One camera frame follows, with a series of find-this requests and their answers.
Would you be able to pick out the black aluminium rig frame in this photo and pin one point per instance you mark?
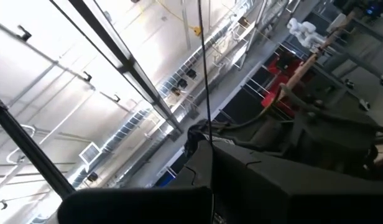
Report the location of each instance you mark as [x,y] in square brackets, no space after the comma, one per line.
[23,140]

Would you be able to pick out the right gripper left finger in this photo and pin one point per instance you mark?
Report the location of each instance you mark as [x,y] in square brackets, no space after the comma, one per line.
[132,205]

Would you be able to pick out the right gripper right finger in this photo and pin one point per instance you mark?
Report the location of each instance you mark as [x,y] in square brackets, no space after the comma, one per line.
[303,199]

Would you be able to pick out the white moulded object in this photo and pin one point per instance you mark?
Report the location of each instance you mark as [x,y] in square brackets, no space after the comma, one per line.
[306,32]

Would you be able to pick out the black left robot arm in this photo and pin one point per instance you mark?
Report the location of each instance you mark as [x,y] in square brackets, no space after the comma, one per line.
[334,140]

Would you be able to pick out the white air vent grille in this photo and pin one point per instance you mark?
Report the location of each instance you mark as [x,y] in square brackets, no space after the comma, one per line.
[90,153]

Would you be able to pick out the red storage bin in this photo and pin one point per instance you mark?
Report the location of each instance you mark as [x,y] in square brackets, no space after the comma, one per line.
[274,93]

